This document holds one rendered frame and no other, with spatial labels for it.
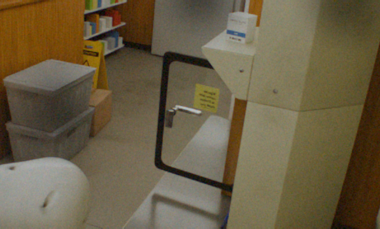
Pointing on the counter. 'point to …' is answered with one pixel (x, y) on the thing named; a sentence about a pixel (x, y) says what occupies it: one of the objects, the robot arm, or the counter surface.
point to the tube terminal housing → (303, 111)
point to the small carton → (241, 27)
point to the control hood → (233, 62)
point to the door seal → (161, 120)
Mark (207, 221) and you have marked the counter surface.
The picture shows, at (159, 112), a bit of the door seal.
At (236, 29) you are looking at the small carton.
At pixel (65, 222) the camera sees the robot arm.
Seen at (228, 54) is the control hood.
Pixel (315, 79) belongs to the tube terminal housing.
